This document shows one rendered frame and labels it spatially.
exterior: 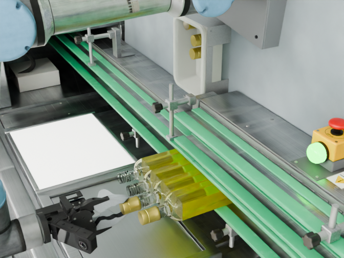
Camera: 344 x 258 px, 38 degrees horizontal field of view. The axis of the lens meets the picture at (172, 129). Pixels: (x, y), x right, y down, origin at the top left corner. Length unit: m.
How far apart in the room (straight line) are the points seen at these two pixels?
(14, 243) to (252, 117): 0.64
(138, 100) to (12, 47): 0.80
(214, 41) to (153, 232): 0.54
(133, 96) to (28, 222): 0.67
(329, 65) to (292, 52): 0.12
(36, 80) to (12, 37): 1.35
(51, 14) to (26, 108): 1.22
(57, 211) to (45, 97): 1.03
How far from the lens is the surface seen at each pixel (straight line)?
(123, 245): 1.31
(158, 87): 1.69
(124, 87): 1.74
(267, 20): 1.21
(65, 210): 1.20
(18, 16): 0.90
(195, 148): 1.33
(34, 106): 2.13
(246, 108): 1.34
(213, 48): 1.41
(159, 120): 1.52
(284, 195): 1.05
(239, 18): 1.29
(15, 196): 1.55
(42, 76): 2.25
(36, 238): 1.17
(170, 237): 1.33
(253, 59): 1.36
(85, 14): 0.95
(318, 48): 1.17
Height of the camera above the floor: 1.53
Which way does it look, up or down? 24 degrees down
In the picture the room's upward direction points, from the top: 105 degrees counter-clockwise
